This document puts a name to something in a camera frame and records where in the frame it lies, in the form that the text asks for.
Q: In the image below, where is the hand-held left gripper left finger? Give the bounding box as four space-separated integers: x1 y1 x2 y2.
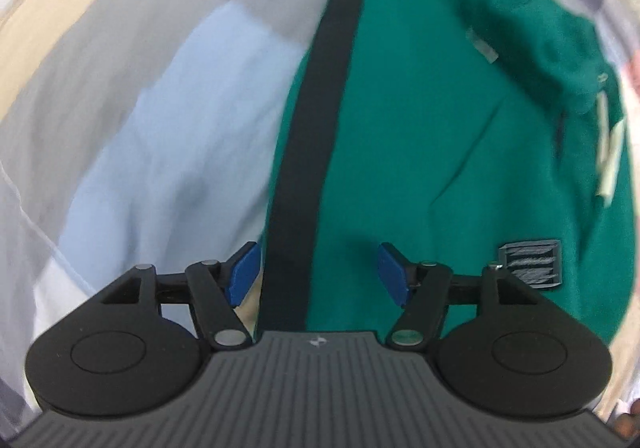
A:
100 242 263 352

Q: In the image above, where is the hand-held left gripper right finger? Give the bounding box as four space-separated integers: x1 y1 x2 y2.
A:
377 242 545 350

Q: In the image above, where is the green sweatshirt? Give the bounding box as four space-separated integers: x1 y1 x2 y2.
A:
255 0 638 346

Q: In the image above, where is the person's right hand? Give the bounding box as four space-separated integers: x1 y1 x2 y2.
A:
612 400 640 440

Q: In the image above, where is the checkered patchwork quilt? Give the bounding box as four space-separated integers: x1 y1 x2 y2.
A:
0 0 640 424

